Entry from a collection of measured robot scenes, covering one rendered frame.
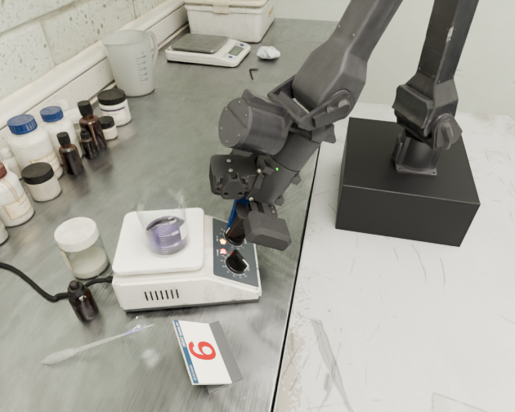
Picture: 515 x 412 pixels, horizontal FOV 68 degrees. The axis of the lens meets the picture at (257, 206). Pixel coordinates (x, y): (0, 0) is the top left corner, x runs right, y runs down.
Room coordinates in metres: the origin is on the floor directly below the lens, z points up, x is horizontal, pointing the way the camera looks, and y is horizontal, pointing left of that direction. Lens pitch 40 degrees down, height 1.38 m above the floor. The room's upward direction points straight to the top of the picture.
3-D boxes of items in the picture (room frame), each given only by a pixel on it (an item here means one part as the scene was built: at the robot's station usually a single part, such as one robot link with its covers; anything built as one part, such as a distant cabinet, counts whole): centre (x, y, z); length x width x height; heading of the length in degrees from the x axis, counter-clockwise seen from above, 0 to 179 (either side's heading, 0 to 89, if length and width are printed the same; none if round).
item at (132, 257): (0.39, 0.14, 0.98); 0.12 x 0.12 x 0.01; 6
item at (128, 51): (1.10, 0.35, 0.97); 0.18 x 0.13 x 0.15; 147
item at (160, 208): (0.38, 0.13, 1.03); 0.07 x 0.06 x 0.08; 111
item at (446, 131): (0.54, -0.27, 1.09); 0.09 x 0.07 x 0.06; 27
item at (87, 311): (0.32, 0.24, 0.93); 0.03 x 0.03 x 0.07
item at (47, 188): (0.60, 0.42, 0.93); 0.05 x 0.05 x 0.06
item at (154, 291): (0.39, 0.11, 0.94); 0.22 x 0.13 x 0.08; 96
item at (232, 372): (0.25, 0.06, 0.92); 0.09 x 0.06 x 0.04; 24
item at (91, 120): (0.77, 0.37, 0.95); 0.04 x 0.04 x 0.11
